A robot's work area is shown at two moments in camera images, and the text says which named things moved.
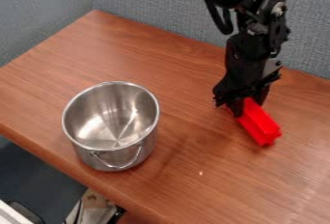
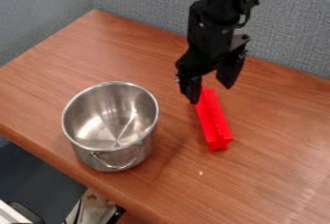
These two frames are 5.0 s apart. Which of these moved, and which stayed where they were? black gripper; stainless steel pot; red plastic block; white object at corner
Moved: red plastic block; black gripper
Stayed: white object at corner; stainless steel pot
